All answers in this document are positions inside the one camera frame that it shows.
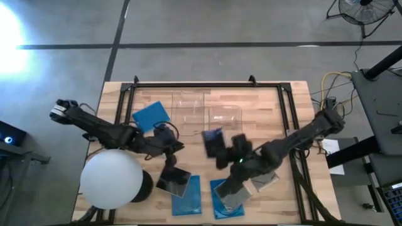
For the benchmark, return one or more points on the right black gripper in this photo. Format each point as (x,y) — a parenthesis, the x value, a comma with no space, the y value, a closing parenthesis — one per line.
(245,153)

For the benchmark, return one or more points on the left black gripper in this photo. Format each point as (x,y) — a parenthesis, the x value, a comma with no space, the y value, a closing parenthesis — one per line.
(163,139)

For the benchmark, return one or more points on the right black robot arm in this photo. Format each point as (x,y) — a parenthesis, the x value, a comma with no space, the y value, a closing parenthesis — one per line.
(298,135)

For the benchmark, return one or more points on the black round lamp base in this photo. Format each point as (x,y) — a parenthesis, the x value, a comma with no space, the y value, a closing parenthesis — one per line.
(147,186)

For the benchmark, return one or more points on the black floor fan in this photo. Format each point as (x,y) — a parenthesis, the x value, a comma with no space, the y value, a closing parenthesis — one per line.
(366,12)

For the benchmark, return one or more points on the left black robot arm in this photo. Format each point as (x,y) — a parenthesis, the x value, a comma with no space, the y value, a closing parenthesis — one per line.
(94,125)

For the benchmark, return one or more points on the white paper sheet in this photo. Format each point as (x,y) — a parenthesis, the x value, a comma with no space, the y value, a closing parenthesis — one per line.
(333,147)

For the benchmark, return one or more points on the white globe lamp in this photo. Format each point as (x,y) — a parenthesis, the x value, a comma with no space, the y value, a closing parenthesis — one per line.
(111,179)

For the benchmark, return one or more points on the black support beam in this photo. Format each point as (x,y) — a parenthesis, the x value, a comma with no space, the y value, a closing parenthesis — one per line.
(351,152)

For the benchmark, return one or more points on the compartment organizer box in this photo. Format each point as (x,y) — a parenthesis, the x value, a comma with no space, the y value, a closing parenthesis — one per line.
(392,201)

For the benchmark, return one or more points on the clear plastic bin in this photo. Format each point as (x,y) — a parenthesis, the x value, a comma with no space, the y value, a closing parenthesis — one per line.
(226,117)
(188,110)

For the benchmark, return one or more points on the black slanted pole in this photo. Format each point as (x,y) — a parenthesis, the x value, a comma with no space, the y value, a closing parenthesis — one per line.
(384,64)

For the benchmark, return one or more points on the black power adapter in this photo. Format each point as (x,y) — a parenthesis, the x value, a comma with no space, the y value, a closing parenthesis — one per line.
(330,102)

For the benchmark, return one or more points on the black box with blue light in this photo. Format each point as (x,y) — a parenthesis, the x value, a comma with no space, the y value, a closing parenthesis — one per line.
(11,135)

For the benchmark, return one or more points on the black aluminium table frame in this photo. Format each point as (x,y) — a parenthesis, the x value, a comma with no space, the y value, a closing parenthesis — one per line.
(204,84)

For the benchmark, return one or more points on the clear-fronted dark jewel case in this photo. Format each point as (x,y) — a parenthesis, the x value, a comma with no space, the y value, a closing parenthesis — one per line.
(234,196)

